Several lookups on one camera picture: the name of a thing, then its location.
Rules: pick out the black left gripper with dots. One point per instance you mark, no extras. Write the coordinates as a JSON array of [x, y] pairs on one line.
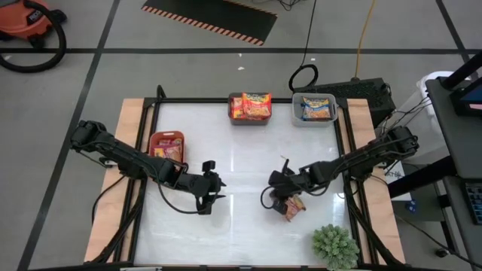
[[199, 186]]

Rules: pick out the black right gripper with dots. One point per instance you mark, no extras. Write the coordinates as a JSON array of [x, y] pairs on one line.
[[295, 180]]

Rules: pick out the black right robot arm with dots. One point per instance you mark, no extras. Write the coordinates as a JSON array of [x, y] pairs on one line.
[[357, 160]]

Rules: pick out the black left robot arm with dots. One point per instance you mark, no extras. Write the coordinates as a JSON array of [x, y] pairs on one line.
[[124, 158]]

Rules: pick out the light grey plastic bin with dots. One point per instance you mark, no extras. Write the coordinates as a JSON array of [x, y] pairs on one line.
[[296, 120]]

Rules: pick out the dark grey plastic bin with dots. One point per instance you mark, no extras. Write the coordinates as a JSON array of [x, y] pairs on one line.
[[248, 122]]

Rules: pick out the coral plastic bin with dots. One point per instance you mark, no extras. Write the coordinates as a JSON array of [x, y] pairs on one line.
[[166, 134]]

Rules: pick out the green artificial plant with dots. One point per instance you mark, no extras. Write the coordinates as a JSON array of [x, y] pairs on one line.
[[335, 246]]

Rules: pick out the light wooden side board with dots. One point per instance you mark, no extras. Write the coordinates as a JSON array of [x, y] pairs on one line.
[[126, 120], [361, 120]]

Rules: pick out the black computer case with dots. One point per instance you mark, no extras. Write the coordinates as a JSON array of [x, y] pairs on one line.
[[357, 92]]

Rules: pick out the white paper sheet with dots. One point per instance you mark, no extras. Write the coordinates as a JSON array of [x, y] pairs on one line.
[[399, 188]]

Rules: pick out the small blue box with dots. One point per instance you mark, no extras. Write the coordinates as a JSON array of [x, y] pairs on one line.
[[412, 206]]

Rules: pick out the black metal beam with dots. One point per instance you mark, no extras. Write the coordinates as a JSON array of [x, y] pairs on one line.
[[463, 69], [421, 177]]

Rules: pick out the black hazard-striped floor mat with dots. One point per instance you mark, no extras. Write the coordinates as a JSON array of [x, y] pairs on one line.
[[211, 15]]

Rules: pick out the white plastic bin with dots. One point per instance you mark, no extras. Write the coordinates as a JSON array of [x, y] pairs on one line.
[[427, 86]]

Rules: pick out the grey desk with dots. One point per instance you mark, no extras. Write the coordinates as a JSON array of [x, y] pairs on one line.
[[455, 143]]

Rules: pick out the black keyboard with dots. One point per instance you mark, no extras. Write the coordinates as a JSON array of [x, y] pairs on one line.
[[475, 203]]

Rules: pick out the black monitor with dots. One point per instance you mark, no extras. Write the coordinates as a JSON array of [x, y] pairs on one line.
[[472, 98]]

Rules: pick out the red shop vacuum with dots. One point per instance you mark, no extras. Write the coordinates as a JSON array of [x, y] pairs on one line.
[[63, 43]]

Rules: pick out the orange shop vacuum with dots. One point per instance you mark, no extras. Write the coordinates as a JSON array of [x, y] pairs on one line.
[[19, 19]]

